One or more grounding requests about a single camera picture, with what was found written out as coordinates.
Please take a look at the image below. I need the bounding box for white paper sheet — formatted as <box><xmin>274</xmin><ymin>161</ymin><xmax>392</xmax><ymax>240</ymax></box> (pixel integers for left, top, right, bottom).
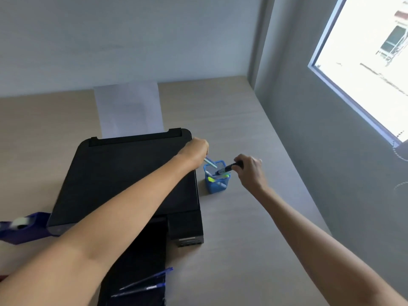
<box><xmin>93</xmin><ymin>81</ymin><xmax>165</xmax><ymax>140</ymax></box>

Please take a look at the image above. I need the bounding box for window with grey frame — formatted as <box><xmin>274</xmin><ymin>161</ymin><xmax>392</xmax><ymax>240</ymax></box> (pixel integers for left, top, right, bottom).
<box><xmin>307</xmin><ymin>0</ymin><xmax>408</xmax><ymax>147</ymax></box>

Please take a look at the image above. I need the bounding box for person's right forearm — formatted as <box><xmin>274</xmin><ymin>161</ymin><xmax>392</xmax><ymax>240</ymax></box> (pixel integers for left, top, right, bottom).
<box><xmin>254</xmin><ymin>185</ymin><xmax>408</xmax><ymax>306</ymax></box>

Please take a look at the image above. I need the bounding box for person's right hand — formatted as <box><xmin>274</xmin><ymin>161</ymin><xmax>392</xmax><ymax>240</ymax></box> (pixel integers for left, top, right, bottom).
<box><xmin>231</xmin><ymin>154</ymin><xmax>272</xmax><ymax>195</ymax></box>

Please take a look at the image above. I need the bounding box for person's left hand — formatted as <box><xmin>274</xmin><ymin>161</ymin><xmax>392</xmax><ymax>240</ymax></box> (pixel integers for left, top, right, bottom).
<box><xmin>176</xmin><ymin>137</ymin><xmax>210</xmax><ymax>169</ymax></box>

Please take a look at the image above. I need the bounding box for person's left forearm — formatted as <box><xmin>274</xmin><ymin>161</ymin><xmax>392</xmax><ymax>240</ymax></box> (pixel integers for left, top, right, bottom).
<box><xmin>0</xmin><ymin>153</ymin><xmax>196</xmax><ymax>306</ymax></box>

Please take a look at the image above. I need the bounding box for blue tape dispenser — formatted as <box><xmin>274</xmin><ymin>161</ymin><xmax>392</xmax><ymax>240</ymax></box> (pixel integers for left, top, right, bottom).
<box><xmin>0</xmin><ymin>212</ymin><xmax>53</xmax><ymax>246</ymax></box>

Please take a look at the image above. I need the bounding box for black marker with green band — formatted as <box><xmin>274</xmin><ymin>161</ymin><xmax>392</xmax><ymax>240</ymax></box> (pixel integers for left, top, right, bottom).
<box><xmin>212</xmin><ymin>161</ymin><xmax>244</xmax><ymax>176</ymax></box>

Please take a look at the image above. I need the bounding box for blue ballpoint pen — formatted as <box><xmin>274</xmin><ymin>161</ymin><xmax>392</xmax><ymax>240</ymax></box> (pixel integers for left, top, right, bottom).
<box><xmin>119</xmin><ymin>267</ymin><xmax>174</xmax><ymax>291</ymax></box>
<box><xmin>110</xmin><ymin>282</ymin><xmax>166</xmax><ymax>299</ymax></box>

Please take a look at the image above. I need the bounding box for black printer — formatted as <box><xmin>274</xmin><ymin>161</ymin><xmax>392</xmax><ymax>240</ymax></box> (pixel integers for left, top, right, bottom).
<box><xmin>47</xmin><ymin>128</ymin><xmax>205</xmax><ymax>306</ymax></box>

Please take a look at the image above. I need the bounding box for blue mesh pen holder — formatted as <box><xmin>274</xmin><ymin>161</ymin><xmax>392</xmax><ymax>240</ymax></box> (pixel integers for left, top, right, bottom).
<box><xmin>203</xmin><ymin>160</ymin><xmax>231</xmax><ymax>194</ymax></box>

